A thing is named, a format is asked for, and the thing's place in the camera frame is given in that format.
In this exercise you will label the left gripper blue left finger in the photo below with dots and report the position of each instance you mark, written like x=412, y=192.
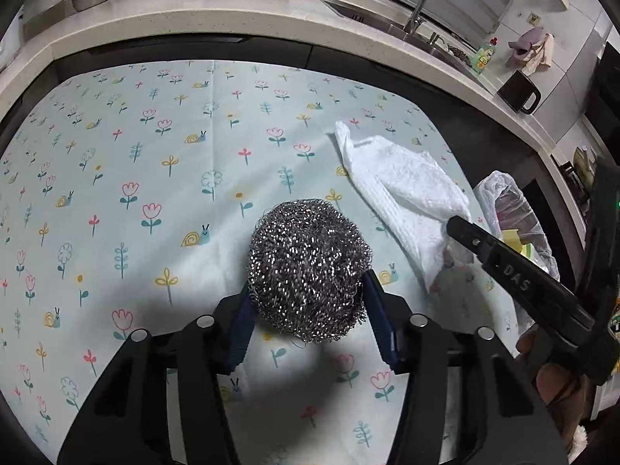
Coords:
x=240, y=328

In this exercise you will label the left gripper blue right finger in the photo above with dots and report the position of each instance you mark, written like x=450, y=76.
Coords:
x=384, y=330

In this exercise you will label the steel wool scrubber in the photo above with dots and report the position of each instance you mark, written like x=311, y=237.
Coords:
x=305, y=269

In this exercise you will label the white paper towel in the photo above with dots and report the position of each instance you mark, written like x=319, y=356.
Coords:
x=409, y=192

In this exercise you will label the yellow green snack bag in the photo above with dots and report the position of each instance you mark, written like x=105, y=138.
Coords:
x=516, y=244

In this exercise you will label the trash bin with plastic liner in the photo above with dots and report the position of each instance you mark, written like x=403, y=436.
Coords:
x=509, y=217

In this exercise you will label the person's right hand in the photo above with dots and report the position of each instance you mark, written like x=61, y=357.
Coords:
x=563, y=393

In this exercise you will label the frying pan with lid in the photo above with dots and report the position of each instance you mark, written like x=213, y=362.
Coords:
x=584, y=164

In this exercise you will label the floral patterned tablecloth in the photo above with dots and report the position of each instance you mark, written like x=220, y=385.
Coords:
x=129, y=195

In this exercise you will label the black electric kettle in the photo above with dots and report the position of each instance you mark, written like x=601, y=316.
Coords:
x=520, y=93

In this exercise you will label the stainless steel sink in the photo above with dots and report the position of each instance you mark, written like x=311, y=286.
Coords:
x=434, y=45

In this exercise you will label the dark scrubber by sink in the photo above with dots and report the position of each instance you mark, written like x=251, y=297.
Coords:
x=460, y=55

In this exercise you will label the green dish soap bottle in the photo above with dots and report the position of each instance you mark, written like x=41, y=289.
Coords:
x=484, y=54

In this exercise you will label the hanging purple and beige cloths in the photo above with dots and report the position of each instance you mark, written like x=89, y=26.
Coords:
x=532, y=52

